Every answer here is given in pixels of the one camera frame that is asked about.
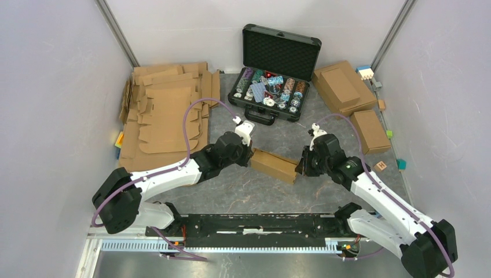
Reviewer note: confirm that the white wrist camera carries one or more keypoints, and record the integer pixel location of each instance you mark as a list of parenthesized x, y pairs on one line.
[(315, 132), (244, 129)]

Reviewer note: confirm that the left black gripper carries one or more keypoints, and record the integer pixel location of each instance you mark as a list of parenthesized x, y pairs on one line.
[(248, 154)]

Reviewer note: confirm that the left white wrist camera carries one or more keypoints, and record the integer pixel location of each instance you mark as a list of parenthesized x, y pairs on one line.
[(244, 129)]

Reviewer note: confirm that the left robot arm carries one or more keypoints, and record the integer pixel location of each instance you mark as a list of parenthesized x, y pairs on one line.
[(122, 200)]

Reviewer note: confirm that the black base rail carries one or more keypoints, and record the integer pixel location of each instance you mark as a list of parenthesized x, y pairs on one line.
[(257, 230)]

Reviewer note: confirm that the small wooden cube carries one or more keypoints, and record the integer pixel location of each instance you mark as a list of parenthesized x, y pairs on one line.
[(381, 105)]

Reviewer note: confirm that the teal cube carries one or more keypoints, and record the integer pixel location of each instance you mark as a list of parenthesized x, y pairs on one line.
[(401, 164)]

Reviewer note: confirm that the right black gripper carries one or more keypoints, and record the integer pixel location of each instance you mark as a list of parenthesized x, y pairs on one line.
[(303, 167)]

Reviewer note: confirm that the orange yellow block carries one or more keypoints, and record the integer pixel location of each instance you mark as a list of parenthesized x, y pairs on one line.
[(118, 143)]

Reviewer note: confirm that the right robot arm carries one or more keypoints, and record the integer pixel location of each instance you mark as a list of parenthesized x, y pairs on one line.
[(426, 248)]

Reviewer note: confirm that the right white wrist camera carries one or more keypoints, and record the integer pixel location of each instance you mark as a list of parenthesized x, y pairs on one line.
[(315, 132)]

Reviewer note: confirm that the large folded cardboard box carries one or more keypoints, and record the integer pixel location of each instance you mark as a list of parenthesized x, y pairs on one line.
[(367, 98)]

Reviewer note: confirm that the stack of flat cardboard blanks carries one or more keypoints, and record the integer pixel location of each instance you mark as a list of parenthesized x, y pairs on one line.
[(165, 111)]

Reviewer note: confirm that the blue white toy block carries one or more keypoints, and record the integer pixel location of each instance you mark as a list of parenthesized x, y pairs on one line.
[(365, 72)]

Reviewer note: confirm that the small folded cardboard box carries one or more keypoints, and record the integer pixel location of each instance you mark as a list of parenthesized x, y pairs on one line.
[(372, 134)]

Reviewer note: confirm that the wooden letter H cube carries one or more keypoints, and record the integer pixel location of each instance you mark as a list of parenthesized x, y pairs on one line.
[(380, 166)]

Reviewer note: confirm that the black poker chip case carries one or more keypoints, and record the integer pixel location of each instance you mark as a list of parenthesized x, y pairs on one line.
[(274, 82)]

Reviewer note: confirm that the grey toy block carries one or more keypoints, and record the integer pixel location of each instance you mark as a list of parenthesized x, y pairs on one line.
[(376, 85)]

